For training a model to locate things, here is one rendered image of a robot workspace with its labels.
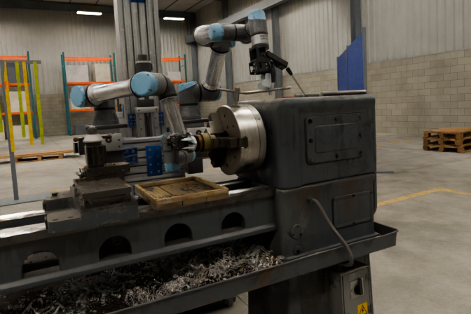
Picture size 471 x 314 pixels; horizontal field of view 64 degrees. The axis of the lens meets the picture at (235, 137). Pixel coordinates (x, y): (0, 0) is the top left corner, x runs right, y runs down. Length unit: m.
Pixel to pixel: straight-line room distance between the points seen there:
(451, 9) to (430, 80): 2.02
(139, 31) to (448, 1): 11.14
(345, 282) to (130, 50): 1.77
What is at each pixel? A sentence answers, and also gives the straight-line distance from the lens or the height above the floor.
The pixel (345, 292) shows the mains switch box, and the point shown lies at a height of 0.36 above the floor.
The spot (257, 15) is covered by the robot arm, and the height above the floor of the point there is 1.61.
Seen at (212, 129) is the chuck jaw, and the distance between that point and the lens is 1.69.
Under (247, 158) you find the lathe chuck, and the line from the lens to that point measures 1.61.
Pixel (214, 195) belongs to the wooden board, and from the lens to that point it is 1.52.
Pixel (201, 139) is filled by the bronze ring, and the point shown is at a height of 1.10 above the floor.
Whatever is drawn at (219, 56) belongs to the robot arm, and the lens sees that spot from 2.19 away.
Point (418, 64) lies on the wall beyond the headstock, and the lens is 13.12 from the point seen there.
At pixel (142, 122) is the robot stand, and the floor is 1.16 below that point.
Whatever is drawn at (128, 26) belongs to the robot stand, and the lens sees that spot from 2.51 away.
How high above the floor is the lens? 1.24
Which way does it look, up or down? 5 degrees down
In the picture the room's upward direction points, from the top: 3 degrees counter-clockwise
